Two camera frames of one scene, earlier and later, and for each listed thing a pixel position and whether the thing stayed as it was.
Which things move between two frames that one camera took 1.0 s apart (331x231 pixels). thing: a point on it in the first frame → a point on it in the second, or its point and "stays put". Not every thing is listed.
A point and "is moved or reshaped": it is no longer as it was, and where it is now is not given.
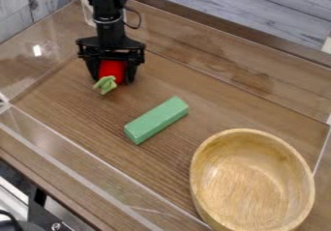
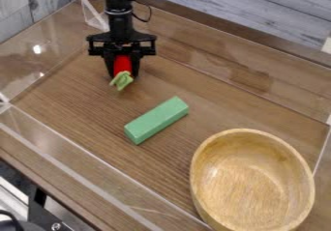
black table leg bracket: [40, 215] stays put
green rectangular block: [143, 127] stays put
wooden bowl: [252, 181] stays put
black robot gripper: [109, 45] → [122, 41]
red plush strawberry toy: [111, 75] is moved or reshaped
